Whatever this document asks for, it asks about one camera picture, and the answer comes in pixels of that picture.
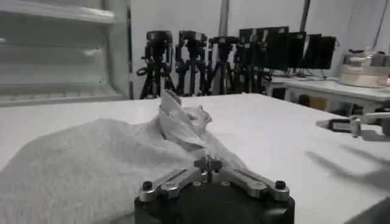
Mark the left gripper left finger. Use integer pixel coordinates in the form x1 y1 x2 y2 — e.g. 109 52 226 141
138 156 211 203

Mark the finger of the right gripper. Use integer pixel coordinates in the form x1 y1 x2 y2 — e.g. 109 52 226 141
315 111 390 138

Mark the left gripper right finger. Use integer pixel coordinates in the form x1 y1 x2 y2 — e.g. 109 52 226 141
209 157 291 202

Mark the grey printed t-shirt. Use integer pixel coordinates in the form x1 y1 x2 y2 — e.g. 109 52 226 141
0 89 248 224

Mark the white desk with monitors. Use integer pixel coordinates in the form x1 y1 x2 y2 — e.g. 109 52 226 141
267 75 390 117

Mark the brown box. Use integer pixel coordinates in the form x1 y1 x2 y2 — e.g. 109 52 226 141
299 94 329 112

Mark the steel steamer pot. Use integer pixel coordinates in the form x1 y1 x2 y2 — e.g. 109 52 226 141
337 47 390 89

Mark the black computer monitor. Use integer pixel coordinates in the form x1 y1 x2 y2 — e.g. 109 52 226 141
288 30 307 69
238 26 290 71
304 33 338 71

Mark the white empty shelf rack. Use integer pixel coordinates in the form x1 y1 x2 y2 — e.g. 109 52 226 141
0 0 132 108

